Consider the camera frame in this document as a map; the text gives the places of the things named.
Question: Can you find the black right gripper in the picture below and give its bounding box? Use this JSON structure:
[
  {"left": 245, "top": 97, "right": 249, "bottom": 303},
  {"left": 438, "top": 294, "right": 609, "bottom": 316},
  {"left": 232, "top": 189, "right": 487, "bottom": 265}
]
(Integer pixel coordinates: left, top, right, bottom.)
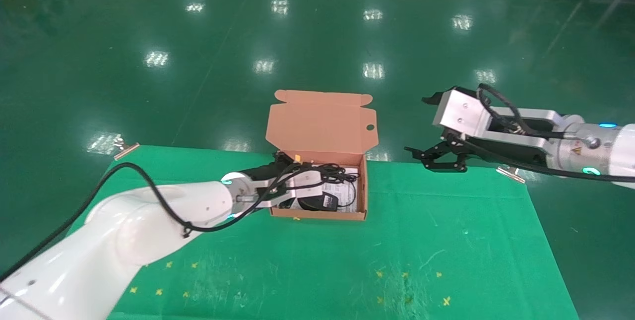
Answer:
[{"left": 404, "top": 91, "right": 550, "bottom": 173}]

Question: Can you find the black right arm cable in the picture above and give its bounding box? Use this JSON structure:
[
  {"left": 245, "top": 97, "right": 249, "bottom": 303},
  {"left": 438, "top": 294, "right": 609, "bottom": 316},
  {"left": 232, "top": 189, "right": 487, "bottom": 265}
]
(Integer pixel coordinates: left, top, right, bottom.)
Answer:
[{"left": 456, "top": 83, "right": 635, "bottom": 185}]

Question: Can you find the silver binder clip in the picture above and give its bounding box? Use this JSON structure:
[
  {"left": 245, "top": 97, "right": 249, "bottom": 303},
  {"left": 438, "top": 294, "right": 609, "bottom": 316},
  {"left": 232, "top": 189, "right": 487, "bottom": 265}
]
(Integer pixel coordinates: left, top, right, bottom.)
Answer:
[
  {"left": 496, "top": 165, "right": 526, "bottom": 185},
  {"left": 114, "top": 136, "right": 141, "bottom": 161}
]

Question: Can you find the white printed instruction sheet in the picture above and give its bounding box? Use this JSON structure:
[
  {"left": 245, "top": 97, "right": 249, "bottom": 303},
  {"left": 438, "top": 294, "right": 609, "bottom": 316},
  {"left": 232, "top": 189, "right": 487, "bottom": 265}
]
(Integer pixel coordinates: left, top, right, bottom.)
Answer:
[{"left": 321, "top": 166, "right": 359, "bottom": 212}]

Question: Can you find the brown cardboard mailer box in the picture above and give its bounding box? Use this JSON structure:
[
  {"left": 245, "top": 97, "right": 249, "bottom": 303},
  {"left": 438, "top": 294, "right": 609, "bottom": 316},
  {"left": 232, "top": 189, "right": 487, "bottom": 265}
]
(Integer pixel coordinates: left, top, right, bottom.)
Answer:
[{"left": 265, "top": 90, "right": 379, "bottom": 221}]

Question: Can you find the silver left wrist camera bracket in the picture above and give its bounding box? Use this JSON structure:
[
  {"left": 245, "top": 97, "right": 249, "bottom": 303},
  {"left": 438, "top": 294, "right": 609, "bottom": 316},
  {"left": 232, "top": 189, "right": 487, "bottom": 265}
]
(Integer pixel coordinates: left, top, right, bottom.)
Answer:
[{"left": 237, "top": 170, "right": 324, "bottom": 210}]

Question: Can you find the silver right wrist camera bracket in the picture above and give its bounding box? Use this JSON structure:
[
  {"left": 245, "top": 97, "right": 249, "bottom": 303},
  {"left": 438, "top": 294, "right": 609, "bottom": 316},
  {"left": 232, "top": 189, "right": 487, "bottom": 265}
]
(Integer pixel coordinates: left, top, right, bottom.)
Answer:
[{"left": 433, "top": 88, "right": 572, "bottom": 143}]

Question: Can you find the black wired computer mouse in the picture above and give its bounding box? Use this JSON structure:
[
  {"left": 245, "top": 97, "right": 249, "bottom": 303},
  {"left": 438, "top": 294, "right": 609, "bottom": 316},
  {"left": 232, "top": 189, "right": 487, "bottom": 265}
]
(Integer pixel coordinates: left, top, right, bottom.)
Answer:
[{"left": 297, "top": 181, "right": 359, "bottom": 211}]

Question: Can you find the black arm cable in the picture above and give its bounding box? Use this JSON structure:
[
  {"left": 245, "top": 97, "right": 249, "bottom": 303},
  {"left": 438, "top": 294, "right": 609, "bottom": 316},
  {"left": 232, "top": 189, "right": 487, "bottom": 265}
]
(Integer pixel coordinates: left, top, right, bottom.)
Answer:
[
  {"left": 0, "top": 162, "right": 318, "bottom": 282},
  {"left": 456, "top": 83, "right": 635, "bottom": 185}
]

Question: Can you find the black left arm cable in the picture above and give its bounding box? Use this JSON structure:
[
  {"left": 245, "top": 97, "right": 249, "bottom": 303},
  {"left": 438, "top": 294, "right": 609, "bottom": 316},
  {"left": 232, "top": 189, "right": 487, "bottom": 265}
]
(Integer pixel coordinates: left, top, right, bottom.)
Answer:
[{"left": 0, "top": 162, "right": 318, "bottom": 282}]

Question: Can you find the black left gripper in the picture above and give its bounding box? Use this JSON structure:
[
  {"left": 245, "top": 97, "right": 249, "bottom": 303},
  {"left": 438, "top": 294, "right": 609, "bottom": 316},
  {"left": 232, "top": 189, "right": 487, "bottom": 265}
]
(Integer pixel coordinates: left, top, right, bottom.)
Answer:
[{"left": 243, "top": 151, "right": 301, "bottom": 210}]

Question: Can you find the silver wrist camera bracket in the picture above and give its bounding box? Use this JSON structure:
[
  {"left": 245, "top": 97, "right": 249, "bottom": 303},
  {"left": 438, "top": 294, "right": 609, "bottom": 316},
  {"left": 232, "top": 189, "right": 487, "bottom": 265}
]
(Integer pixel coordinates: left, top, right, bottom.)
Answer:
[
  {"left": 237, "top": 170, "right": 324, "bottom": 210},
  {"left": 433, "top": 88, "right": 572, "bottom": 143}
]

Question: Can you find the green table cloth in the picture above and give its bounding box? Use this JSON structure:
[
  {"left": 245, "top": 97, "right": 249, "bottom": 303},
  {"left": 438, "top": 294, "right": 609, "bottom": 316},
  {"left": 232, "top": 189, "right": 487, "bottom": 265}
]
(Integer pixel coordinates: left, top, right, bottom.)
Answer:
[{"left": 68, "top": 145, "right": 580, "bottom": 320}]

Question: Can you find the black data cable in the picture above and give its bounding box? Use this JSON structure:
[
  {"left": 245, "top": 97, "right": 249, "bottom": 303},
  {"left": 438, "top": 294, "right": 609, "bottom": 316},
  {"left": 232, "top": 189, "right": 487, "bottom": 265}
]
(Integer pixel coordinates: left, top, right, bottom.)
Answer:
[{"left": 293, "top": 162, "right": 361, "bottom": 186}]

